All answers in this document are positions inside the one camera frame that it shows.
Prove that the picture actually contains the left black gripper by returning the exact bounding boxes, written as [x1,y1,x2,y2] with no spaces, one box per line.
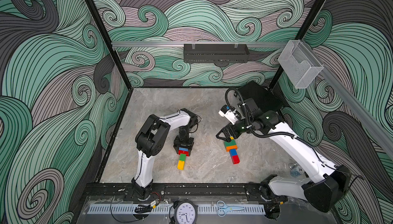
[173,128,194,156]

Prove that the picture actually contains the aluminium back rail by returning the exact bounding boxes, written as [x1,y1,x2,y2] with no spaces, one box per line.
[112,41,287,48]

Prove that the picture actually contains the clear plastic wall holder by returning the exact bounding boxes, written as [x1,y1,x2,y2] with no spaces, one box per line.
[278,40,324,89]

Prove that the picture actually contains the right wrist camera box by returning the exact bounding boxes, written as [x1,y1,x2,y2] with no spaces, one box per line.
[218,97,262,125]

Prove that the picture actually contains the green long lego brick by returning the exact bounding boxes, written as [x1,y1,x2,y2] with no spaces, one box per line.
[224,140,237,148]

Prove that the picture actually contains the white analog clock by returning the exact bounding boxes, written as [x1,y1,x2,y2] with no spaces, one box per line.
[174,200,198,224]

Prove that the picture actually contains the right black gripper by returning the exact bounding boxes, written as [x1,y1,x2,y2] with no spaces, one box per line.
[215,117,252,142]

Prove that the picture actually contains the aluminium right rail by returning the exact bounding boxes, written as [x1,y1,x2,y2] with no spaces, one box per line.
[300,41,393,157]

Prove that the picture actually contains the orange long lego brick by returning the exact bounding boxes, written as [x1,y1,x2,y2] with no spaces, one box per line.
[226,145,237,152]

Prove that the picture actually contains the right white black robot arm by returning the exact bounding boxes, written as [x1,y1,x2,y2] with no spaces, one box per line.
[219,106,351,213]

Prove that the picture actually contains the light blue scissors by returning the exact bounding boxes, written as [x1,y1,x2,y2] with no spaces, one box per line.
[217,200,245,217]

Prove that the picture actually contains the blue square lego brick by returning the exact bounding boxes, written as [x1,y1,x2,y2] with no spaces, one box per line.
[229,149,237,157]

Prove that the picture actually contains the red square lego brick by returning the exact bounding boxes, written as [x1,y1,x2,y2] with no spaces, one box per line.
[231,155,240,165]

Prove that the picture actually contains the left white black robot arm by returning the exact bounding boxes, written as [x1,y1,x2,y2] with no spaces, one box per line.
[132,108,201,199]

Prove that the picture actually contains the white slotted cable duct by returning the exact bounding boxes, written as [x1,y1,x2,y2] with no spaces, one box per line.
[87,204,266,215]

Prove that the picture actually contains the aluminium rail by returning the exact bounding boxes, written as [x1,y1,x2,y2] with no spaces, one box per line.
[112,41,287,48]
[300,41,393,157]

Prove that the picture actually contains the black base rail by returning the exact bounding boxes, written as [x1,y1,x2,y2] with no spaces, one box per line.
[84,183,286,201]

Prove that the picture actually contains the green square lego brick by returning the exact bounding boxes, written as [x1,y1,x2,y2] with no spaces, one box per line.
[179,154,186,162]

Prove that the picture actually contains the red long lego brick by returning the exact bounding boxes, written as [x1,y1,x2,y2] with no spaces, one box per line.
[178,150,189,156]

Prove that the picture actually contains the yellow square lego brick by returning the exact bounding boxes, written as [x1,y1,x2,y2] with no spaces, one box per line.
[177,161,185,170]

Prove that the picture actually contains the black briefcase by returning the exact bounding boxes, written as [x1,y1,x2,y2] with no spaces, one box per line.
[234,81,283,122]

